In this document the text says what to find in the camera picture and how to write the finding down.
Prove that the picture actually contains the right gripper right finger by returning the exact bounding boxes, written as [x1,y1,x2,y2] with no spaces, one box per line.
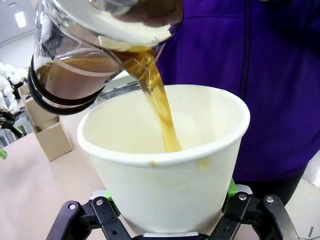
[212,177,298,240]

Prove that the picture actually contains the person left hand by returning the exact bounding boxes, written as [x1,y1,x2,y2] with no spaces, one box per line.
[109,0,185,28]

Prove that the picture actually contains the amber drink liquid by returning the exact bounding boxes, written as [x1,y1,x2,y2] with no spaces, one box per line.
[113,46,183,154]

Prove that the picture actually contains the brown cardboard cup carrier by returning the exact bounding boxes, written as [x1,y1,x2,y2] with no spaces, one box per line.
[18,83,75,162]

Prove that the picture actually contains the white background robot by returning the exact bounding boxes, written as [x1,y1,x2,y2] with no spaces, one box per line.
[0,62,29,112]

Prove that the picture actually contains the white coffee pot lid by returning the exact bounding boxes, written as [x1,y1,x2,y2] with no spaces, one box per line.
[53,0,173,52]

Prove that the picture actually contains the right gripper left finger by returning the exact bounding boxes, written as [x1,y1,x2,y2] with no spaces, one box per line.
[45,188,132,240]

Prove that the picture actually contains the glass coffee pot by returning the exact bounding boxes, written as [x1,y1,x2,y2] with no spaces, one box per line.
[27,0,185,116]

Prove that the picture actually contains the person torso purple jacket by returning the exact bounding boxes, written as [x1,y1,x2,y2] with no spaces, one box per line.
[154,0,320,182]

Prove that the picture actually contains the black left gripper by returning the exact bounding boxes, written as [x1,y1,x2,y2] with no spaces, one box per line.
[0,106,25,160]

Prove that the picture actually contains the tall white paper cup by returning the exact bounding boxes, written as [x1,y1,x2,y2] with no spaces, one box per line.
[76,84,251,235]

